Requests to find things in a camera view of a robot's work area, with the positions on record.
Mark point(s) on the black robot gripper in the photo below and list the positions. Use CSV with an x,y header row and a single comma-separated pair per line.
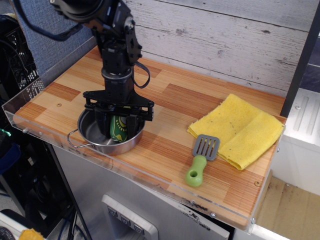
x,y
119,98

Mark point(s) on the green toy pepper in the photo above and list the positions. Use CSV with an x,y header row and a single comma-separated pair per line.
x,y
118,128

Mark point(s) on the small stainless steel pot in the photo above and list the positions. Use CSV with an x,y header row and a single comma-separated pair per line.
x,y
114,141

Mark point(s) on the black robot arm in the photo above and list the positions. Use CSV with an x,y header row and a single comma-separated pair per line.
x,y
113,27

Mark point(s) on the yellow folded towel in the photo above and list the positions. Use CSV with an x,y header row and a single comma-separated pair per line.
x,y
245,131

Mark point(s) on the clear acrylic table guard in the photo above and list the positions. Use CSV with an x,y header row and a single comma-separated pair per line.
x,y
149,180

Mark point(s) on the black plastic crate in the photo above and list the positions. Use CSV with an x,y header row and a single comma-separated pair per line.
x,y
17,66

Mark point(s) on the white toy sink unit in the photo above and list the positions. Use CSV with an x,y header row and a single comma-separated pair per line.
x,y
297,157

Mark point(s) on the grey spatula with green handle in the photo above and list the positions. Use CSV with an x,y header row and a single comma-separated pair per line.
x,y
205,149

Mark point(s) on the dark grey right post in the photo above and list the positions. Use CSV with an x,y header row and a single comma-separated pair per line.
x,y
302,64

